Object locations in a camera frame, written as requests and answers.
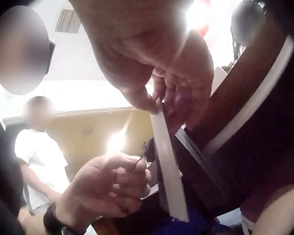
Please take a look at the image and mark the person's left hand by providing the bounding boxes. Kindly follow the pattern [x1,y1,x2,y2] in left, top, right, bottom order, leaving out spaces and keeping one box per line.
[55,152,152,229]

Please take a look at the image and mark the person's right hand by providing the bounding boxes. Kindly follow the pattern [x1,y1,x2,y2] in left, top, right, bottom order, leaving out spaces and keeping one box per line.
[69,0,215,130]

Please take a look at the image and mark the person's right thumb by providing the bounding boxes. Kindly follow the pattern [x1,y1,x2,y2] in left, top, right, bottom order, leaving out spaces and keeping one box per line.
[124,84,162,115]

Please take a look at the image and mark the person's right fingers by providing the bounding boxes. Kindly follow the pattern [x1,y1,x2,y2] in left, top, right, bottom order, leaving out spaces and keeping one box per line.
[152,66,215,130]

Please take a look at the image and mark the person's left thumb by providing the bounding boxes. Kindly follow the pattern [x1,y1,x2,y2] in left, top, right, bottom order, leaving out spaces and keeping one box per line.
[104,153,148,172]

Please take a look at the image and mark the person's left fingers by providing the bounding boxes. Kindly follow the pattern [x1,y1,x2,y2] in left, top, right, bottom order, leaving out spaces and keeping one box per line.
[110,169,152,214]

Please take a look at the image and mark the thin needle with dark thread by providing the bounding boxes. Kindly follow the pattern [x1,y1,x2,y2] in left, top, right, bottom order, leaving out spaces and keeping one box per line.
[126,142,151,172]

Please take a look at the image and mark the white fabric strip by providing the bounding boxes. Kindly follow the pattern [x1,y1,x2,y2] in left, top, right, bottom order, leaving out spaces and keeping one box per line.
[149,97,189,223]

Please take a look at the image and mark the blue cloth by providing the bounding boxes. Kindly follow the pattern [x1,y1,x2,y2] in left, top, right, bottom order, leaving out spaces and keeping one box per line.
[159,206,223,235]

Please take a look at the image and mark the brown table with white edge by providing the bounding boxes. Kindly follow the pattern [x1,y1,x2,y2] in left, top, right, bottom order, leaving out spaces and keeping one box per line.
[174,0,294,221]

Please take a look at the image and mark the black wrist band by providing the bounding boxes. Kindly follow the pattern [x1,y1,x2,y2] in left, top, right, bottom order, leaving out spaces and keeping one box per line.
[43,202,73,235]

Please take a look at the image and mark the ceiling air vent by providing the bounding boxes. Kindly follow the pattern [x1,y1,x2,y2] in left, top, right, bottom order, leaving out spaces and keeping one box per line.
[55,7,82,34]

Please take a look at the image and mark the person's body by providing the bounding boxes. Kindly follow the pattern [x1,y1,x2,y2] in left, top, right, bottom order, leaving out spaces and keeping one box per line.
[0,73,28,235]

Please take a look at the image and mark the person's legs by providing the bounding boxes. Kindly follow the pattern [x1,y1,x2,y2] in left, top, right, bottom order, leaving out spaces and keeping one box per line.
[240,182,294,235]

